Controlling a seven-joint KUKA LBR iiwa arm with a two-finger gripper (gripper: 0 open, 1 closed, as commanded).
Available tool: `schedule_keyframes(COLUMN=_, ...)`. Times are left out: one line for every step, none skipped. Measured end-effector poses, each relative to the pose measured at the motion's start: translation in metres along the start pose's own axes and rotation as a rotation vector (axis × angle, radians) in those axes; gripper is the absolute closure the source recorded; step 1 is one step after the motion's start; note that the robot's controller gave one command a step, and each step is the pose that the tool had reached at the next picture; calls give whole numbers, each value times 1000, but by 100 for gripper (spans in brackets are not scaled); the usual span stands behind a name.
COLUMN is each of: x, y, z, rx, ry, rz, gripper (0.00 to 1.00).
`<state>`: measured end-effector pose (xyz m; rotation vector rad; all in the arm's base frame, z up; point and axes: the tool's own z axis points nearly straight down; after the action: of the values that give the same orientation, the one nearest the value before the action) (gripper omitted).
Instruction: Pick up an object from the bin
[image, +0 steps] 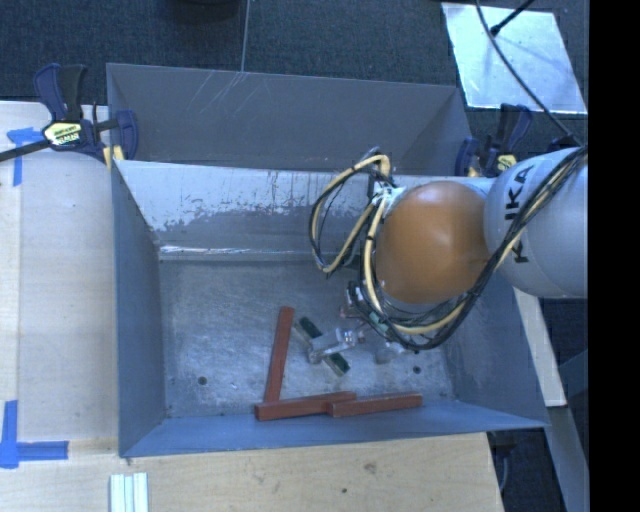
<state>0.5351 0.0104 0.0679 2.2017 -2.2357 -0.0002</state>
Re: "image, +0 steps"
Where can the pale wood flat board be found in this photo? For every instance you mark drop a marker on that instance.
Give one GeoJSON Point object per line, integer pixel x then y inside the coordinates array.
{"type": "Point", "coordinates": [65, 300]}

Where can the red-brown flat block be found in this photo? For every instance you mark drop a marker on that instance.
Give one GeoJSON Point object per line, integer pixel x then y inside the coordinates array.
{"type": "Point", "coordinates": [295, 407]}
{"type": "Point", "coordinates": [280, 350]}
{"type": "Point", "coordinates": [380, 404]}

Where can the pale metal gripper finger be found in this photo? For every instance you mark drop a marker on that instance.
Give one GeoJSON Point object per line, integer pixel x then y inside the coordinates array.
{"type": "Point", "coordinates": [336, 338]}
{"type": "Point", "coordinates": [334, 350]}

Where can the dark green block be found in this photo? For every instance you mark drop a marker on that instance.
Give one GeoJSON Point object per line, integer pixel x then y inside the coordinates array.
{"type": "Point", "coordinates": [313, 327]}

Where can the grey metal bin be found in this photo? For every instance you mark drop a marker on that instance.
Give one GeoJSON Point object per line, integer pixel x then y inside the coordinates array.
{"type": "Point", "coordinates": [230, 320]}

